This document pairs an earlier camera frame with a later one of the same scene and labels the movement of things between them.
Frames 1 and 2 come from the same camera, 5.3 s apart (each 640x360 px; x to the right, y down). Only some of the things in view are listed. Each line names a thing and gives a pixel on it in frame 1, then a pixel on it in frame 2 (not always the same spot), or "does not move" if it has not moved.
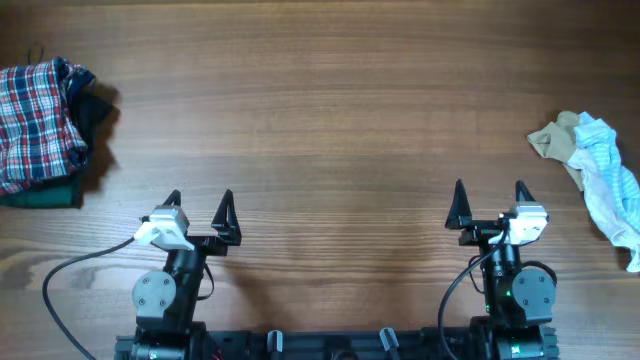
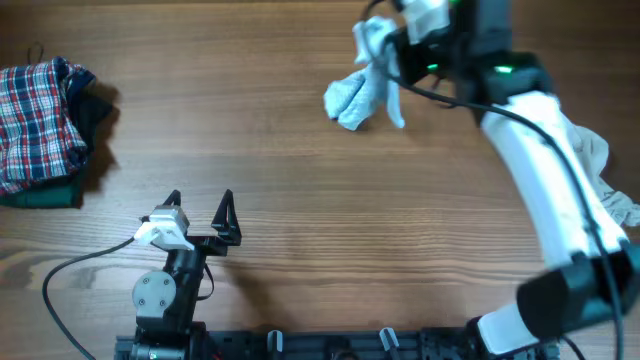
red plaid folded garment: x=40 y=136 does not move
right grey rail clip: x=388 y=338 does not move
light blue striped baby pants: x=610 y=187 -> x=352 y=100
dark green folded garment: x=56 y=192 does not move
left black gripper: x=227 y=233 does not move
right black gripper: x=459 y=219 -> x=403 y=52
